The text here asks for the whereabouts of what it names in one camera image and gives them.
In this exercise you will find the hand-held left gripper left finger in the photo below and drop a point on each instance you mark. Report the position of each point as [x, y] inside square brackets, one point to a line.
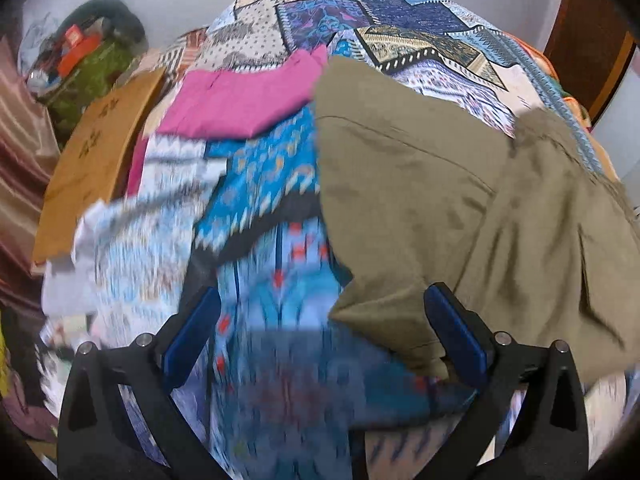
[196, 321]

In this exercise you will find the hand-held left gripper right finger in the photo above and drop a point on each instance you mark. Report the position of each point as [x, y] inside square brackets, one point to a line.
[450, 327]

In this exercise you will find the olive green pants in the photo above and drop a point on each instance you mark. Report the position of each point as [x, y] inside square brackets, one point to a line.
[450, 200]

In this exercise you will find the blue patchwork blanket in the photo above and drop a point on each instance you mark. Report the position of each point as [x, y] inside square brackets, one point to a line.
[270, 185]

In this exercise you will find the brown wooden lap board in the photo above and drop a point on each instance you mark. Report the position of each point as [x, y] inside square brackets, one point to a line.
[95, 160]

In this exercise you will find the pink cloth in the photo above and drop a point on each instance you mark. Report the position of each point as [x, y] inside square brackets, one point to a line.
[235, 100]

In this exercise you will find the brown striped curtain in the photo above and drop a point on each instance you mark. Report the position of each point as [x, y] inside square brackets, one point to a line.
[20, 160]

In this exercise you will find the green patterned storage bag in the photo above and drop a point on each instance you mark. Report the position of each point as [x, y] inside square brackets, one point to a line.
[85, 85]

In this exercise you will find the orange blanket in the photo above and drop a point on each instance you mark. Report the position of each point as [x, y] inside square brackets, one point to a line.
[560, 75]

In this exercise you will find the orange striped cloth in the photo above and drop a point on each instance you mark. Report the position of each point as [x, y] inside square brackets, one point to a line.
[182, 45]

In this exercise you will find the orange box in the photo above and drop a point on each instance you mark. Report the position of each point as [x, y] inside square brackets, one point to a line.
[75, 52]

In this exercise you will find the grey neck pillow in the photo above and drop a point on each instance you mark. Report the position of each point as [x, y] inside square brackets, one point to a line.
[117, 15]

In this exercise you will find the brown wooden door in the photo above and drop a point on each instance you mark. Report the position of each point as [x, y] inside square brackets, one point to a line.
[585, 35]

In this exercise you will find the grey clothing pile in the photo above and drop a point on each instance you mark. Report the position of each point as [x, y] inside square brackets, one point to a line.
[37, 35]

